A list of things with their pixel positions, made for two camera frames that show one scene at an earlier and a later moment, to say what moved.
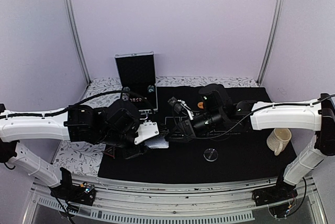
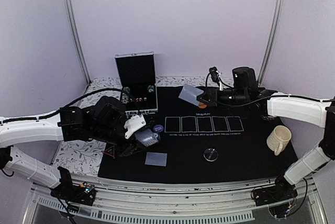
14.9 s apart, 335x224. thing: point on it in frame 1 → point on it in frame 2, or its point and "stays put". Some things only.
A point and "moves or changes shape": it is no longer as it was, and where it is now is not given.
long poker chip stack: x=125 y=96 stays put
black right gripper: x=187 y=132 → x=214 y=99
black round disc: x=210 y=155 stays put
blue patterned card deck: x=159 y=142 moves or changes shape
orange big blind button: x=200 y=104 stays put
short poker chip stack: x=151 y=88 stays put
